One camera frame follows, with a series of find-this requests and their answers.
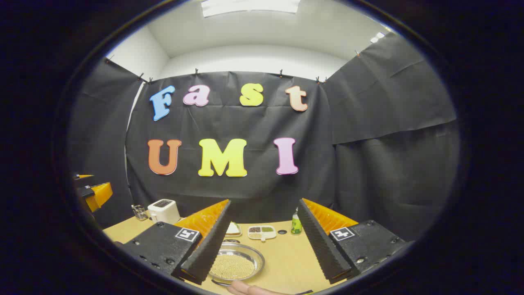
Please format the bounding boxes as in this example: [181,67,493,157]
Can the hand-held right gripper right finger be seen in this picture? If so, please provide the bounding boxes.
[298,198,413,284]

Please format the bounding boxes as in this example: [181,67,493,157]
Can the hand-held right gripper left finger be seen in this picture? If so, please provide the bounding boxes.
[120,200,232,285]

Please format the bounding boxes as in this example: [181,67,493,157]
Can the steel pot with beans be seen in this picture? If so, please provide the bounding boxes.
[209,242,266,286]

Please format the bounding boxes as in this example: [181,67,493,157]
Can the green drink bottle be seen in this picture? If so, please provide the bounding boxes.
[291,207,303,235]

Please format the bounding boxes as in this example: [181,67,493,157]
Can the white divided spice dish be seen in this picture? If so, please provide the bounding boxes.
[248,225,277,241]

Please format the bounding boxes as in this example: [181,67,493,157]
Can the white toaster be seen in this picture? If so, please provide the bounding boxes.
[147,199,181,225]

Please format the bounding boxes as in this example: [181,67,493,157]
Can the black backdrop cloth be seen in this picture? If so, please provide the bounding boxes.
[68,33,461,242]

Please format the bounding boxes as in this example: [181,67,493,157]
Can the large ceiling light panel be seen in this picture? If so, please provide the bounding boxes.
[201,0,300,18]

